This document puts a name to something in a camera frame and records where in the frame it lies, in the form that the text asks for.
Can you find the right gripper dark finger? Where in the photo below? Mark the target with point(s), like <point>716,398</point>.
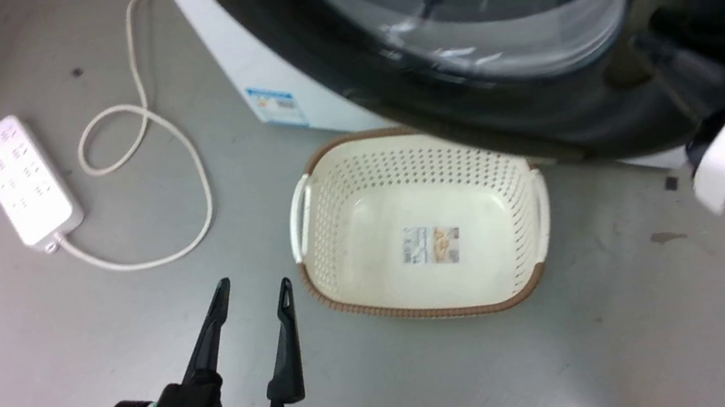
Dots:
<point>683,70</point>
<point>710,38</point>

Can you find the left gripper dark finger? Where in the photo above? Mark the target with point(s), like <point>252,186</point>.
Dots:
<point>287,352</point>
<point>211,335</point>

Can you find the white washing machine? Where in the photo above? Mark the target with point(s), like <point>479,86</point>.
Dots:
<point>249,53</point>

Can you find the small black floor scrap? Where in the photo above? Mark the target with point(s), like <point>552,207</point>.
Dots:
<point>671,183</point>

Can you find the cream plastic laundry basket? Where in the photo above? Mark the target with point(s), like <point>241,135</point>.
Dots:
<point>372,261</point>

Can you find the paper label inside basket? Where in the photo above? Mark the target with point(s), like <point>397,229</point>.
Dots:
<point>431,244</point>

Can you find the blue energy label sticker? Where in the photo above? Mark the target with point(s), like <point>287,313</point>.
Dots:
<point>277,106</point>

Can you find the white power strip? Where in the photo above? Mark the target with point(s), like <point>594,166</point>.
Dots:
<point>25,180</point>

